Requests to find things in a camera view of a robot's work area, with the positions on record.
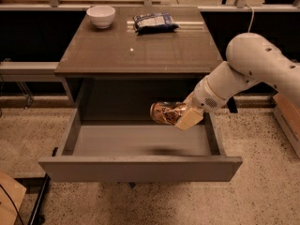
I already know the white power cable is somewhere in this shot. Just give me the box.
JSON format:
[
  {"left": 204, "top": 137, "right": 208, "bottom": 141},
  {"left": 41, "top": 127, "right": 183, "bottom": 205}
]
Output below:
[{"left": 247, "top": 3, "right": 256, "bottom": 34}]

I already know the white ceramic bowl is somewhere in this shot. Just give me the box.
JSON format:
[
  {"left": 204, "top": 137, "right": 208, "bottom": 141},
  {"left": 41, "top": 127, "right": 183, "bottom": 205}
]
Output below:
[{"left": 86, "top": 6, "right": 115, "bottom": 29}]

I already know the wooden box at right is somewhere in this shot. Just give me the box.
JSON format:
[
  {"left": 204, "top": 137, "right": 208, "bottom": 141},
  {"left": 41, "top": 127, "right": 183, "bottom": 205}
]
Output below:
[{"left": 273, "top": 93, "right": 300, "bottom": 158}]

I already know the black cable at left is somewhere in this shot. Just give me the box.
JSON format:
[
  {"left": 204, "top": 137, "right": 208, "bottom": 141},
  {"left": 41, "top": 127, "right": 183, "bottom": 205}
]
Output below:
[{"left": 0, "top": 183, "right": 25, "bottom": 225}]

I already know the grey drawer cabinet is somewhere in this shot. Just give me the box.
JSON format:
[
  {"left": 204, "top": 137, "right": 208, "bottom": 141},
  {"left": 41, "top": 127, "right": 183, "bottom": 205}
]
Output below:
[{"left": 54, "top": 7, "right": 222, "bottom": 100}]

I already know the black metal floor frame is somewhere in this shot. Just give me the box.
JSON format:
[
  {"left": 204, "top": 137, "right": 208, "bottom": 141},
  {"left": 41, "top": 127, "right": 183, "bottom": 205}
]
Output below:
[{"left": 16, "top": 174, "right": 51, "bottom": 225}]

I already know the blue white chip bag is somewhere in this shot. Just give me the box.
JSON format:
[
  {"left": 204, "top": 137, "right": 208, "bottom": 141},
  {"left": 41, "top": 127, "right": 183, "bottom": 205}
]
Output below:
[{"left": 133, "top": 12, "right": 179, "bottom": 34}]

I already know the open grey top drawer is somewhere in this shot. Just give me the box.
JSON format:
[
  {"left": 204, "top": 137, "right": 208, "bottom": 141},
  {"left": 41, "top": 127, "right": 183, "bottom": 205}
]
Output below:
[{"left": 37, "top": 78, "right": 244, "bottom": 184}]

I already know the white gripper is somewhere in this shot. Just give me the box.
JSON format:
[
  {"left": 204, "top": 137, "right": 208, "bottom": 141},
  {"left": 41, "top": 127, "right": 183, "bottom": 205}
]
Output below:
[{"left": 175, "top": 77, "right": 227, "bottom": 130}]

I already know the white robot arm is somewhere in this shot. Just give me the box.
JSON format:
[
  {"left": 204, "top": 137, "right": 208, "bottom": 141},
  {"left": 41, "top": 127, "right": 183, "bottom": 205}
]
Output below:
[{"left": 175, "top": 33, "right": 300, "bottom": 130}]

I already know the wooden board at left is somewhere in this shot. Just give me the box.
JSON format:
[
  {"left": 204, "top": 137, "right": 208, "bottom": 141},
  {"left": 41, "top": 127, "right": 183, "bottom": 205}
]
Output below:
[{"left": 0, "top": 171, "right": 26, "bottom": 225}]

